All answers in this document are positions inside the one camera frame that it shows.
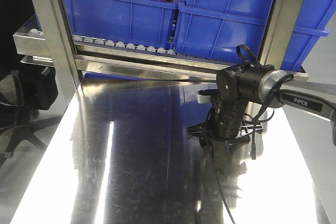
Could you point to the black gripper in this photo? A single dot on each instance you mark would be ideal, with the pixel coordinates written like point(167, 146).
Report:
point(224, 123)

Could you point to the black office chair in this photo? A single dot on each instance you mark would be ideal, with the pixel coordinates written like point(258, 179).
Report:
point(16, 124)

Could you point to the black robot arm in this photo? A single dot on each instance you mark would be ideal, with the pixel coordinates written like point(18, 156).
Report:
point(243, 94)

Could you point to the right blue plastic bin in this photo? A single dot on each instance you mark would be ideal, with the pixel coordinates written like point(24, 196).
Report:
point(213, 29)

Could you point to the stainless steel rack frame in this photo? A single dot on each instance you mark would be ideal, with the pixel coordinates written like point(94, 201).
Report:
point(58, 49)

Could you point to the blue plastic bin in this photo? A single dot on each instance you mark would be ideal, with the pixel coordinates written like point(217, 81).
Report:
point(213, 29)
point(147, 22)

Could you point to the left blue plastic bin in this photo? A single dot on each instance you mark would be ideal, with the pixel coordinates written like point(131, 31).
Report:
point(147, 22)

